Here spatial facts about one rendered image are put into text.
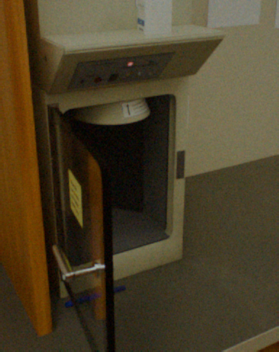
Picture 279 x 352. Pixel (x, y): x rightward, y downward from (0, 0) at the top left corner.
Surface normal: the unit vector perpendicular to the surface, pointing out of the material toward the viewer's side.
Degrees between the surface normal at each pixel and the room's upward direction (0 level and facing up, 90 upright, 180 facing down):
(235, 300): 0
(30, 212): 90
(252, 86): 90
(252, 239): 0
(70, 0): 90
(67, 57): 135
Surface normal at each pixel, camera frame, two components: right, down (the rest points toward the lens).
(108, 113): -0.04, 0.00
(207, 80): 0.48, 0.35
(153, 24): 0.25, 0.38
